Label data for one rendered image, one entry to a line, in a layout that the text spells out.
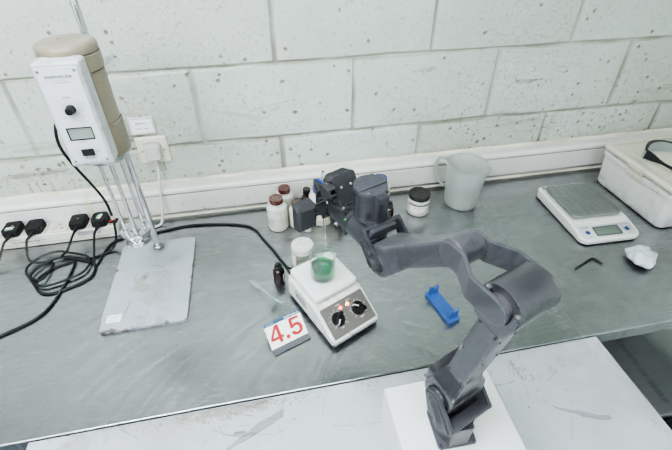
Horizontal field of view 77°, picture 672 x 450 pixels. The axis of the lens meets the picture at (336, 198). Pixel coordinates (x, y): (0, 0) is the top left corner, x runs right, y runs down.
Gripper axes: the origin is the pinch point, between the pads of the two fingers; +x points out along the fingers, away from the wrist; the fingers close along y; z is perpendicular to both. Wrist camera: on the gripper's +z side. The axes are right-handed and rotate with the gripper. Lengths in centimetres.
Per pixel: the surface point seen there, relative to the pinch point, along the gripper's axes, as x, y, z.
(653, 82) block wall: -2, -130, -5
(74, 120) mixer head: 24.4, 37.1, 14.9
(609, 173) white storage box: -10, -106, -29
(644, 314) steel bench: -45, -63, -35
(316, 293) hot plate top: -2.9, 4.2, -25.9
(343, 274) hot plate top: -1.4, -4.2, -26.0
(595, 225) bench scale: -21, -81, -32
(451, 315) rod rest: -21.0, -21.8, -32.4
